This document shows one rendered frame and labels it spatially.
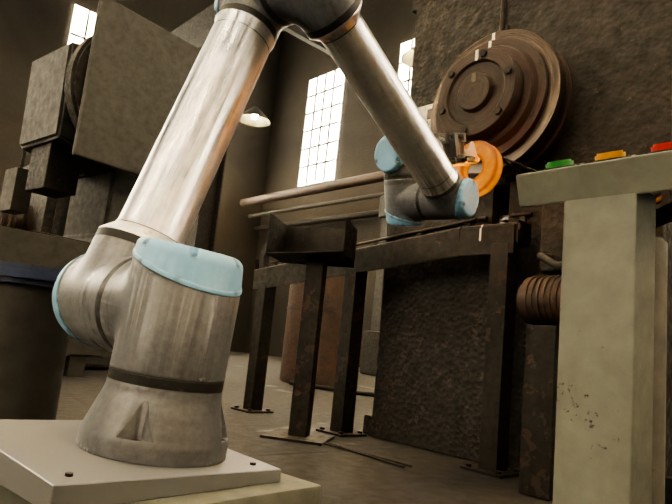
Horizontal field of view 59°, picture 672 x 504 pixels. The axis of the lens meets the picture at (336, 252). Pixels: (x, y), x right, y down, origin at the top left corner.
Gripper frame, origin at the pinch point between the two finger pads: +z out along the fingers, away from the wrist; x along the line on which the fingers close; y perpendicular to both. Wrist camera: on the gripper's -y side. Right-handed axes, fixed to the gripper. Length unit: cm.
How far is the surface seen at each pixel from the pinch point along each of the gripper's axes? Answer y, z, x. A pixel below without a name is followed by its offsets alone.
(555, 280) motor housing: -32.8, -4.7, -22.4
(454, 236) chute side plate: -20.3, 13.0, 18.8
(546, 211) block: -15.6, 14.1, -12.1
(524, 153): 2.2, 20.1, -3.9
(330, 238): -17, 2, 64
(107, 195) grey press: 27, 21, 298
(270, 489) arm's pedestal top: -47, -102, -32
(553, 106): 14.3, 23.4, -12.6
